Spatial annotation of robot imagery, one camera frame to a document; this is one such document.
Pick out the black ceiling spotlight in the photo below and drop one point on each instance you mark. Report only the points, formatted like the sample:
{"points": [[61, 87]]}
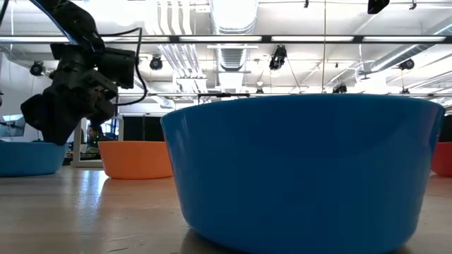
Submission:
{"points": [[155, 63], [339, 88], [278, 57], [37, 68], [407, 64]]}

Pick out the person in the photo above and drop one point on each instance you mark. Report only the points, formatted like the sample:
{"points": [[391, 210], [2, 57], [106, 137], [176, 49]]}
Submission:
{"points": [[93, 135]]}

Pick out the thin black ceiling rail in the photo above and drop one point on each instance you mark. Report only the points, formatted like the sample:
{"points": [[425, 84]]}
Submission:
{"points": [[215, 95]]}

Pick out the tilted computer monitor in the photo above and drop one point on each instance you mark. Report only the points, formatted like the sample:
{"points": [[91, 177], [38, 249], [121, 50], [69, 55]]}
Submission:
{"points": [[12, 125]]}

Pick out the red mini bowl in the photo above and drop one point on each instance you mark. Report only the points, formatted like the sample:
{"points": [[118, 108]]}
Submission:
{"points": [[443, 160]]}

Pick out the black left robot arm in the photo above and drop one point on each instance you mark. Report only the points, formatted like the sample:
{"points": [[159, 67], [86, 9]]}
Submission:
{"points": [[70, 17]]}

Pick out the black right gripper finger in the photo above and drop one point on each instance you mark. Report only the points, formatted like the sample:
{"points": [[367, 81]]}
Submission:
{"points": [[378, 5]]}

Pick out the grey ceiling pipe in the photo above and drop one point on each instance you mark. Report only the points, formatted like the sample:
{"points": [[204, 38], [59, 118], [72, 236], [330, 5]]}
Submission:
{"points": [[402, 53]]}

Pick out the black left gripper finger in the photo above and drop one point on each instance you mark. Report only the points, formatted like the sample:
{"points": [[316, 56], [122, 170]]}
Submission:
{"points": [[61, 123], [37, 114]]}

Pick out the black partition panel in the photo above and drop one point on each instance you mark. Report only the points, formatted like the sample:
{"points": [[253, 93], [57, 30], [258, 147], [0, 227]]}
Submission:
{"points": [[136, 128]]}

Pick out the blue mini bowl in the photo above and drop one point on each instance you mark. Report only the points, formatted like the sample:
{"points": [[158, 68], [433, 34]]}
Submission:
{"points": [[300, 169], [28, 160]]}

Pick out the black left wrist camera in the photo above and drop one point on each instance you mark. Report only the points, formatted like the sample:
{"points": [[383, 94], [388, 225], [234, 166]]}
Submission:
{"points": [[119, 67]]}

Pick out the black overhead light rail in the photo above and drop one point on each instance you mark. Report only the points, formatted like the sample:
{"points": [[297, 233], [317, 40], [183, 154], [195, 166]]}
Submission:
{"points": [[266, 39]]}

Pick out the orange mini bowl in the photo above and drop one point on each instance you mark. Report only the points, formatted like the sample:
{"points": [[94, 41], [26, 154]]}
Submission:
{"points": [[136, 160]]}

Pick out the silver ventilation duct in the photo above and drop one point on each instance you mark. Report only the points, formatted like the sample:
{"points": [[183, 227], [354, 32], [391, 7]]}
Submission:
{"points": [[233, 21]]}

